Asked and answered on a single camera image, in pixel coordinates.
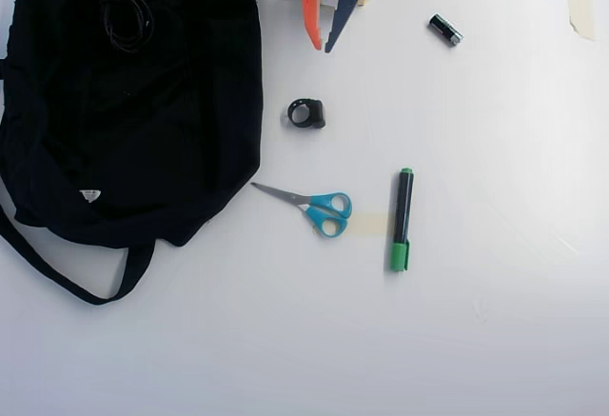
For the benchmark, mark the black fabric bag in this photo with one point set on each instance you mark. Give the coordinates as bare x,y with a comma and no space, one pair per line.
95,125

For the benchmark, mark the black AA battery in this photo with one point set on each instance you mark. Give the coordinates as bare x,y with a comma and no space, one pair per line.
445,29

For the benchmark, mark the green black marker pen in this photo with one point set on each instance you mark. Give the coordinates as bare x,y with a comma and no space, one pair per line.
402,206

